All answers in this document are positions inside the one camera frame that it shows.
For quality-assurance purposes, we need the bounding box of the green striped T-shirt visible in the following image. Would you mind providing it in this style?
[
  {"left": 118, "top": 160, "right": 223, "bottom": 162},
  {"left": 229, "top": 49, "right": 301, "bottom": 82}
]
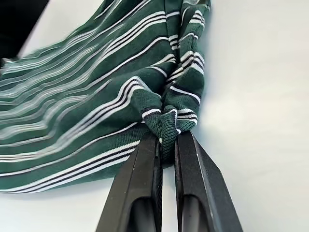
[{"left": 0, "top": 0, "right": 213, "bottom": 194}]

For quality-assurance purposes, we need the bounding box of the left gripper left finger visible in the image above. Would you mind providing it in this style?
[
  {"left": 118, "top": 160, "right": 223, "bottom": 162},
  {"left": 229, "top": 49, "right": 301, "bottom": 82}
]
[{"left": 95, "top": 133, "right": 164, "bottom": 232}]

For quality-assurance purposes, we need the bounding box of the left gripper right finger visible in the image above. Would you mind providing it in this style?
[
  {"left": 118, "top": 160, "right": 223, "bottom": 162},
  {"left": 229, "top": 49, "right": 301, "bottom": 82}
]
[{"left": 174, "top": 130, "right": 244, "bottom": 232}]

